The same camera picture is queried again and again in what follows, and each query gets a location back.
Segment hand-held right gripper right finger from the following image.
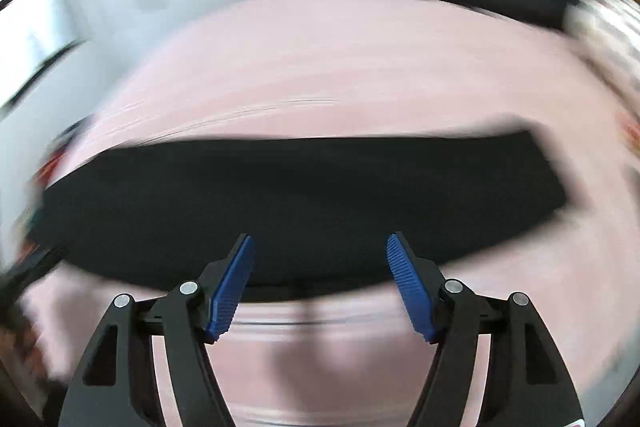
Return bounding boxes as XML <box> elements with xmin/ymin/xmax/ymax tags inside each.
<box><xmin>385</xmin><ymin>232</ymin><xmax>585</xmax><ymax>427</ymax></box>

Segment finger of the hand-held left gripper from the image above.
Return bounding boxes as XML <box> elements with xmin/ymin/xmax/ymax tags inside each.
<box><xmin>0</xmin><ymin>243</ymin><xmax>68</xmax><ymax>308</ymax></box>

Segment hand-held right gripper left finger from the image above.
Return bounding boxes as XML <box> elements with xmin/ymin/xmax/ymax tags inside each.
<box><xmin>57</xmin><ymin>234</ymin><xmax>256</xmax><ymax>427</ymax></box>

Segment black pants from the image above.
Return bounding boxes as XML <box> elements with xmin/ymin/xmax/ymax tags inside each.
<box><xmin>42</xmin><ymin>129</ymin><xmax>568</xmax><ymax>300</ymax></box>

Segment red paper bag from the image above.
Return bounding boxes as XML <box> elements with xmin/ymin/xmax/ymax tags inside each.
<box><xmin>37</xmin><ymin>142</ymin><xmax>71</xmax><ymax>182</ymax></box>

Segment pink plaid bed sheet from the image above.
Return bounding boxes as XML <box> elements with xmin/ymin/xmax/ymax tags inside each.
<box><xmin>25</xmin><ymin>0</ymin><xmax>640</xmax><ymax>427</ymax></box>

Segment black-framed window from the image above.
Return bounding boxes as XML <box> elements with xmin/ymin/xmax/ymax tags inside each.
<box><xmin>0</xmin><ymin>0</ymin><xmax>88</xmax><ymax>112</ymax></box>

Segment red cloth item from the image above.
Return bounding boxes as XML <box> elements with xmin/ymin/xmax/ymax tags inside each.
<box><xmin>620</xmin><ymin>109</ymin><xmax>640</xmax><ymax>140</ymax></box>

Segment white heart-print pillow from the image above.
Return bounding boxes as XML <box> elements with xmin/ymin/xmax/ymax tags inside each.
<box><xmin>565</xmin><ymin>0</ymin><xmax>640</xmax><ymax>108</ymax></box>

